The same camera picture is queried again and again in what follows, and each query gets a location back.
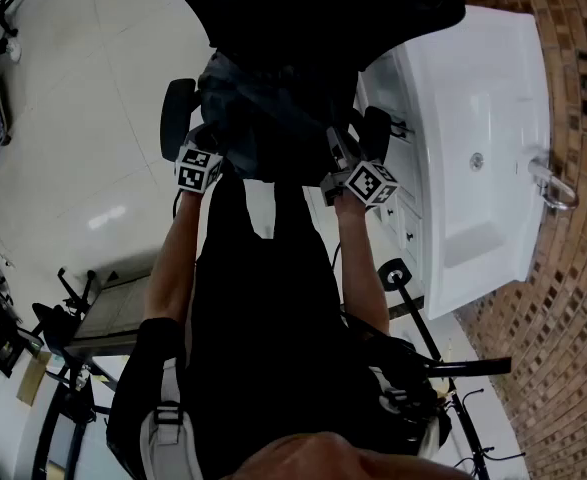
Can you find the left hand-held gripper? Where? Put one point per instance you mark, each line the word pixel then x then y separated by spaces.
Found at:
pixel 198 170

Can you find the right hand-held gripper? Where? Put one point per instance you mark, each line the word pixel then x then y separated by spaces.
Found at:
pixel 370 183

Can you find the grey-blue garment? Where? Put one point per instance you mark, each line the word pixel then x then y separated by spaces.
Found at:
pixel 253 118

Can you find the person's left forearm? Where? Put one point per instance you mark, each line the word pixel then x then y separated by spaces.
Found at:
pixel 173 268

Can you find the person's right forearm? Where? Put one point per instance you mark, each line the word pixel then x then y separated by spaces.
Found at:
pixel 363 268

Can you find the white vanity cabinet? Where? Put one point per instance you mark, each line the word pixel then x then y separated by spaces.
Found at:
pixel 408 163

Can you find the chrome sink drain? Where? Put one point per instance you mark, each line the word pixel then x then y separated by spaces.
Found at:
pixel 476 160

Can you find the white ceramic sink basin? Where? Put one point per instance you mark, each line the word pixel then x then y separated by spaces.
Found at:
pixel 473 93

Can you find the chrome faucet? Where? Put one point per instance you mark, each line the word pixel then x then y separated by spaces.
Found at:
pixel 548 183

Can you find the grey low table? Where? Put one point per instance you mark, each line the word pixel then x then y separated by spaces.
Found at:
pixel 110 308

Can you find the person's black clothing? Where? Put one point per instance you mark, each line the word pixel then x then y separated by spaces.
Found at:
pixel 263 318

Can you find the black tripod stand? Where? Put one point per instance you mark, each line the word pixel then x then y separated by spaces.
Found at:
pixel 73 293

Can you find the black flat rig panel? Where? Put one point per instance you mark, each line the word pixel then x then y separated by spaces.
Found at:
pixel 473 367

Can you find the brown cardboard piece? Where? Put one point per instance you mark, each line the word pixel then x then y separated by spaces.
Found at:
pixel 34 378

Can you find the person's face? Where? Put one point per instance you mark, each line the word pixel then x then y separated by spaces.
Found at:
pixel 333 460

